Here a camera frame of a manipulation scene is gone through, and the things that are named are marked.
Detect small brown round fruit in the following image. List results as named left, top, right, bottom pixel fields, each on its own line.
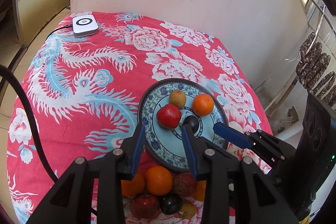
left=169, top=90, right=186, bottom=109

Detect black cable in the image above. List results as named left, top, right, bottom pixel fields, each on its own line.
left=0, top=65, right=59, bottom=184

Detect blue patterned ceramic plate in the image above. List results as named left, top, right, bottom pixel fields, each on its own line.
left=138, top=79, right=228, bottom=172

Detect red floral tablecloth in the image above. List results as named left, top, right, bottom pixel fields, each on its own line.
left=6, top=11, right=274, bottom=224

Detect white square device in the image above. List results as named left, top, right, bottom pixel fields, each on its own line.
left=72, top=14, right=98, bottom=38

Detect dark red speckled fruit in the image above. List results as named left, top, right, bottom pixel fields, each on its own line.
left=129, top=193, right=159, bottom=219

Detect wrinkled red passion fruit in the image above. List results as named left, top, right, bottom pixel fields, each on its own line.
left=172, top=172, right=198, bottom=197

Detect hanging dried sausages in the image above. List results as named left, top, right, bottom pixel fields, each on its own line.
left=295, top=32, right=335, bottom=107

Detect shiny red apple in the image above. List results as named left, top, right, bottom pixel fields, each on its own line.
left=156, top=103, right=182, bottom=129

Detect large brown round fruit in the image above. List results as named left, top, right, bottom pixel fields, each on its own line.
left=177, top=202, right=198, bottom=219

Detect orange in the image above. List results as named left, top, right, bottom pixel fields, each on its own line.
left=144, top=166, right=173, bottom=196
left=193, top=180, right=206, bottom=202
left=192, top=94, right=214, bottom=117
left=121, top=173, right=145, bottom=197

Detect dark plum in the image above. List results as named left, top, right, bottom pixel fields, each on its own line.
left=158, top=192, right=183, bottom=215
left=183, top=115, right=199, bottom=134

